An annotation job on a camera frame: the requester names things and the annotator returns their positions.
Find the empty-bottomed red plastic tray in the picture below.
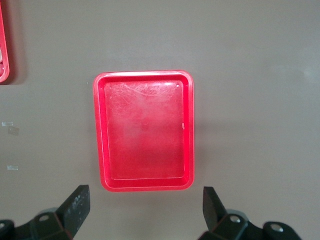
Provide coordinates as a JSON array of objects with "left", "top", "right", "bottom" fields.
[{"left": 92, "top": 69, "right": 195, "bottom": 193}]

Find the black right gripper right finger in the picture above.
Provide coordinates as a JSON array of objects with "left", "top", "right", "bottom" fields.
[{"left": 197, "top": 186, "right": 265, "bottom": 240}]

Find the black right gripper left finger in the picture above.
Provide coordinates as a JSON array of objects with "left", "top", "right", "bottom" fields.
[{"left": 29, "top": 184, "right": 91, "bottom": 240}]

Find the red tray holding pipe fittings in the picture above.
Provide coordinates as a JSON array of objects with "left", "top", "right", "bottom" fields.
[{"left": 0, "top": 0, "right": 10, "bottom": 83}]

